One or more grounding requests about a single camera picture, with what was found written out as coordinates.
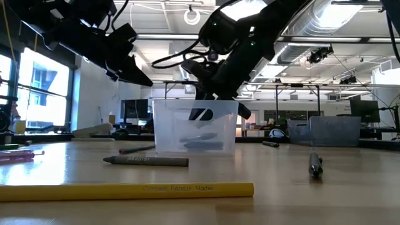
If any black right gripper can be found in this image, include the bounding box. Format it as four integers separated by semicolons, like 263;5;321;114
187;37;273;122

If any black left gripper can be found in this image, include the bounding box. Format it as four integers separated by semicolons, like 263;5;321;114
59;23;154;87

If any green pen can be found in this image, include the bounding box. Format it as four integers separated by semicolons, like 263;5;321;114
179;132;219;143

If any clear narrow plastic bin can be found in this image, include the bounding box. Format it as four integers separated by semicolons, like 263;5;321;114
152;99;239;157

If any dark brown pencil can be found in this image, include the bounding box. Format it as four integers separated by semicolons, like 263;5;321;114
118;144;156;155

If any dark grey printed crayon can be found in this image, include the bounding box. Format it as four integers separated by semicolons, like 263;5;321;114
102;155;190;168

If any yellow pencil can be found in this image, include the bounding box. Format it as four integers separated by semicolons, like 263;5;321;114
0;182;255;203

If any pink mechanical pencil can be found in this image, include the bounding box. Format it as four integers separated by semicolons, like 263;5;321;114
0;149;46;163

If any black computer monitor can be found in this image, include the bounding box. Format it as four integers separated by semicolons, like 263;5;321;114
121;99;149;120
349;99;381;124

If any grey stapler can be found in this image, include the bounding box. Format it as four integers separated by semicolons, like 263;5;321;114
71;122;116;143

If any smoky grey plastic bin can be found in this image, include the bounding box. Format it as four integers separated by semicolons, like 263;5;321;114
286;116;363;148

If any yellow cup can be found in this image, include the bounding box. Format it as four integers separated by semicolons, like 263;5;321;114
14;119;28;135

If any long ceiling light bar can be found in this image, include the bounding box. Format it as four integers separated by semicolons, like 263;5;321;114
136;32;400;44

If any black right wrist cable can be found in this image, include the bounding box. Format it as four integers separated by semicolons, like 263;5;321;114
151;37;216;70

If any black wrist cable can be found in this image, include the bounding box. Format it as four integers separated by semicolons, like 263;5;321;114
107;0;131;32
151;37;216;70

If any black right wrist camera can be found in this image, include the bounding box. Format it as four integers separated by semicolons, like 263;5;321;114
180;58;220;81

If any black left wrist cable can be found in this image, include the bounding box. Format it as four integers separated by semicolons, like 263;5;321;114
107;0;131;32

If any white cable coil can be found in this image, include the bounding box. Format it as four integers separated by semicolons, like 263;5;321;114
183;8;202;26

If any black ceiling camera cluster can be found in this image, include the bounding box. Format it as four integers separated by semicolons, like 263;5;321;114
307;45;334;65

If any silver ventilation duct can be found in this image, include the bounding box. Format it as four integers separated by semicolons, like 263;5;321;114
276;0;365;65

